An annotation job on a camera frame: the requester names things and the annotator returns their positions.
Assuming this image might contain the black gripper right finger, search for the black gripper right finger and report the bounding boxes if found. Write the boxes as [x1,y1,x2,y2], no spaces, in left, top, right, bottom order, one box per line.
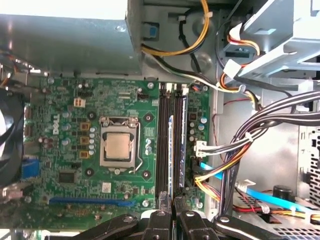
[174,189,285,240]

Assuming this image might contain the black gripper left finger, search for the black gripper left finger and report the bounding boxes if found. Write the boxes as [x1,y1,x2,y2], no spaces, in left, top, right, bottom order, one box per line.
[79,190,174,240]

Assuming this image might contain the black RAM slot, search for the black RAM slot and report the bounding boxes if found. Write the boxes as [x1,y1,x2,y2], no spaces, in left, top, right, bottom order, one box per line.
[158,82,170,201]
[174,89,184,191]

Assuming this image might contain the blue expansion slot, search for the blue expansion slot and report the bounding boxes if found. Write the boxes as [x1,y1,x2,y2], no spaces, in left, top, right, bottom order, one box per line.
[48,195,137,207]

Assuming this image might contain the metal socket cover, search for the metal socket cover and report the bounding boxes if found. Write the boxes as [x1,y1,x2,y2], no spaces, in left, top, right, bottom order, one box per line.
[99,115,141,171]

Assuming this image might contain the white board connector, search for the white board connector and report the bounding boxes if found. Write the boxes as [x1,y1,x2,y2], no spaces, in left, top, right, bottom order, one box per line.
[195,140,209,159]

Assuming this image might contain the metal locking lever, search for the metal locking lever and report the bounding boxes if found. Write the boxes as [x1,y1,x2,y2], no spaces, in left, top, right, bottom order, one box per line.
[127,117,145,175]

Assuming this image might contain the silver CPU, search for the silver CPU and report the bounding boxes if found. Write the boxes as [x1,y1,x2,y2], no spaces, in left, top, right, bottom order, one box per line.
[103,131,133,161]

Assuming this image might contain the black round cap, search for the black round cap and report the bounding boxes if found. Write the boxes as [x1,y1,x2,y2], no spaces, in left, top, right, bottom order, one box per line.
[273,184,294,204]

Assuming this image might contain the black open PC case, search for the black open PC case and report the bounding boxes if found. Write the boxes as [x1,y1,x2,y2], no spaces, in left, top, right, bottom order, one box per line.
[0,0,320,240]

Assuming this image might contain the green motherboard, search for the green motherboard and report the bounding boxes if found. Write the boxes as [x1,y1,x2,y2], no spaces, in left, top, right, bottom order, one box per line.
[22,76,214,231]

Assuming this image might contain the blue VGA port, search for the blue VGA port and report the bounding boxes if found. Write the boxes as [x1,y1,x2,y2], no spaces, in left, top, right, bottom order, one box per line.
[20,155,41,181]

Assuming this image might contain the black case fan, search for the black case fan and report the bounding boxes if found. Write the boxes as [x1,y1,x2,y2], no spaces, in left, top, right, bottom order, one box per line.
[0,91,26,188]

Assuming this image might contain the grey metal drive cage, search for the grey metal drive cage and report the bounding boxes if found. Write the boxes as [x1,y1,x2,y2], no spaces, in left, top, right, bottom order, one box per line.
[224,0,320,91]

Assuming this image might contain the orange wire bundle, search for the orange wire bundle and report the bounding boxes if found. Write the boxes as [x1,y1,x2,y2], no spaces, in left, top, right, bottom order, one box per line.
[193,149,251,201]

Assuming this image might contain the blue flat data cable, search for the blue flat data cable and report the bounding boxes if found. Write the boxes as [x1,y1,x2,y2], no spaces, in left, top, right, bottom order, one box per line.
[199,161,320,216]

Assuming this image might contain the black cable bundle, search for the black cable bundle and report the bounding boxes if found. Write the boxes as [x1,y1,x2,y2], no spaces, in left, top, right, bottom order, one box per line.
[216,89,320,219]

